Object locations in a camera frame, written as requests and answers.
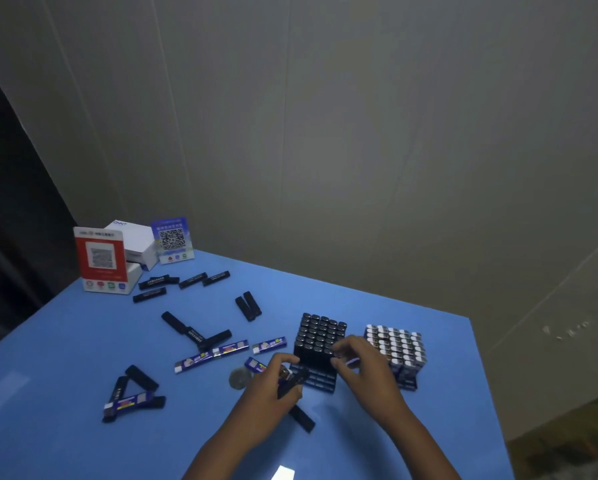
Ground black grid tray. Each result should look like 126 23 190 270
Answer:
288 312 349 394
364 324 428 391

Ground pile of mixed lighters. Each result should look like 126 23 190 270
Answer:
102 271 288 424

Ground white cardboard box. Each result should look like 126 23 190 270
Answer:
103 219 159 271

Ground crumpled clear plastic bags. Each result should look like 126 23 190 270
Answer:
514 424 598 480

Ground red code sign stand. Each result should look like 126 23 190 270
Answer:
73 226 143 295

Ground black slim lighter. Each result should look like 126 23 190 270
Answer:
287 404 316 434
277 367 312 399

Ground person's right hand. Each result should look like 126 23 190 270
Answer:
330 335 412 428

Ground person's left hand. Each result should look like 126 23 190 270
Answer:
230 352 305 445

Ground dark round disc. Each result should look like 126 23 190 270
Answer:
228 367 253 391

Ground row of black lighters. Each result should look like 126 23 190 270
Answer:
293 312 349 368

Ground blue code sign stand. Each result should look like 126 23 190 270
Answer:
151 217 195 265

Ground row of blue lighters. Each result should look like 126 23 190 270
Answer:
364 324 428 375

